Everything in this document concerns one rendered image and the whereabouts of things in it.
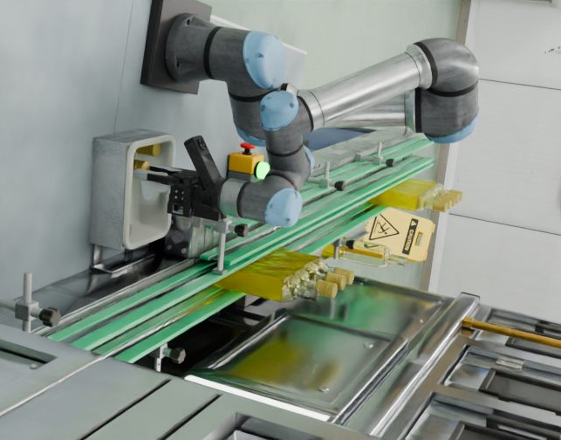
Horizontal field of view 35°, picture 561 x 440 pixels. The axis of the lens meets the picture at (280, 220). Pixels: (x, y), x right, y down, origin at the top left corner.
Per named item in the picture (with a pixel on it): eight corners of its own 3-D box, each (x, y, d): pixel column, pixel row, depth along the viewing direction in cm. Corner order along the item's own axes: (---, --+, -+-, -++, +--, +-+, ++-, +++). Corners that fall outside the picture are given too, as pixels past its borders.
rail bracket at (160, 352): (118, 368, 179) (174, 386, 174) (119, 336, 177) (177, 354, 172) (129, 361, 183) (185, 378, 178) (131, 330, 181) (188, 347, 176)
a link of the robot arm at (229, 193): (237, 184, 173) (256, 177, 181) (216, 181, 175) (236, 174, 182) (235, 222, 175) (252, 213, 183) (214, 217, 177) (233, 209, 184)
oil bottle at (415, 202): (363, 202, 307) (442, 217, 296) (365, 186, 305) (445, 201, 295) (368, 199, 312) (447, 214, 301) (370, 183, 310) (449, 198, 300)
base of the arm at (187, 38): (175, 3, 191) (215, 9, 187) (208, 25, 204) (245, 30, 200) (158, 72, 190) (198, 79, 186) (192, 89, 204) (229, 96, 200)
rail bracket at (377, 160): (352, 161, 289) (391, 168, 284) (354, 139, 287) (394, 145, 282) (356, 159, 292) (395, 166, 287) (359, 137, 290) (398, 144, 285)
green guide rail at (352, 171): (201, 227, 199) (233, 234, 196) (201, 223, 198) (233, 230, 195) (417, 139, 354) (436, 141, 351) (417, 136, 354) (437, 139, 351)
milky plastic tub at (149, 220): (90, 244, 183) (126, 252, 180) (94, 136, 178) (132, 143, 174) (137, 227, 199) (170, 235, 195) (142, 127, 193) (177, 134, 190)
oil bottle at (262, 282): (208, 285, 209) (291, 305, 201) (210, 262, 207) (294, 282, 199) (220, 279, 214) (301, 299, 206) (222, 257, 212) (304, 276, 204)
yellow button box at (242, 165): (225, 179, 235) (250, 184, 233) (228, 151, 234) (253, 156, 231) (237, 175, 242) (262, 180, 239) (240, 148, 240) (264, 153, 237)
